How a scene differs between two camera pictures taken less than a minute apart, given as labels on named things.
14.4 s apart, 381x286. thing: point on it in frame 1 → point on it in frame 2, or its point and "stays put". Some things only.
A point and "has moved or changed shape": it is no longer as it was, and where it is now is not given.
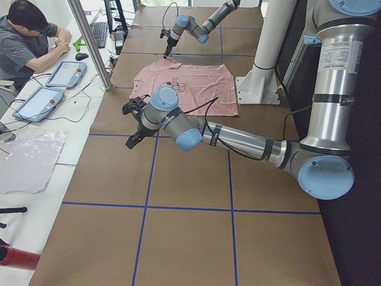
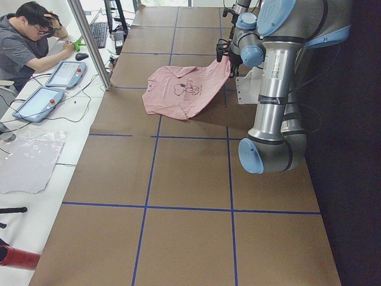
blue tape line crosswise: [188, 208] stays put
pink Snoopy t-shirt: [203, 90] has moved or changed shape
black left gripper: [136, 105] → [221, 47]
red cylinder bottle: [18, 258] stays put
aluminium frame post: [79, 14] stays put
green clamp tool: [77, 44] stays put
